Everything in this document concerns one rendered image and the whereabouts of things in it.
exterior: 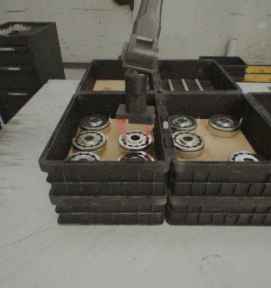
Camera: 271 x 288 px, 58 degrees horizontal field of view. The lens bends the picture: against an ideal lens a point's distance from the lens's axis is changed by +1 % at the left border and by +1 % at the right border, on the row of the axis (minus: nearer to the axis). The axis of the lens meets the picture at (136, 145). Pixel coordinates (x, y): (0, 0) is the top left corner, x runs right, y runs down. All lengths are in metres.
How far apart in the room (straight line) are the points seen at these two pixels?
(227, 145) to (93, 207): 0.45
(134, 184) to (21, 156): 0.56
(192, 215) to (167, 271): 0.15
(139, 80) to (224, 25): 3.55
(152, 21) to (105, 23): 3.44
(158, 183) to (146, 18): 0.37
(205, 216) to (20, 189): 0.58
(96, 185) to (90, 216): 0.13
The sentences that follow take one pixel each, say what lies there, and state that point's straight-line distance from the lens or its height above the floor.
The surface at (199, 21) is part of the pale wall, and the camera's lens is 4.03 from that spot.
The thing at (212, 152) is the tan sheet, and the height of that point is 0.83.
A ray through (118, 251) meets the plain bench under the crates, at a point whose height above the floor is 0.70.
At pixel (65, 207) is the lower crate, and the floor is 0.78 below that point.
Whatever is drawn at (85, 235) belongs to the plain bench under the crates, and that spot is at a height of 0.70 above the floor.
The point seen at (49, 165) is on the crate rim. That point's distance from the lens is 0.56.
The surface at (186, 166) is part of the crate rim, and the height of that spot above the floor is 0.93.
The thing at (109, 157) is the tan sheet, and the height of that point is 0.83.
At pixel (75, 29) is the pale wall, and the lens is 4.14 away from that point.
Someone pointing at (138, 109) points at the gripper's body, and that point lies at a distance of 0.65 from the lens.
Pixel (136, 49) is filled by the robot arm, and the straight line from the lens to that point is 0.60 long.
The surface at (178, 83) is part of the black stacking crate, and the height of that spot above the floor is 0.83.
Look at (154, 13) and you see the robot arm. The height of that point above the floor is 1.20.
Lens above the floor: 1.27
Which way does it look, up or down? 36 degrees down
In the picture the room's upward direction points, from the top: straight up
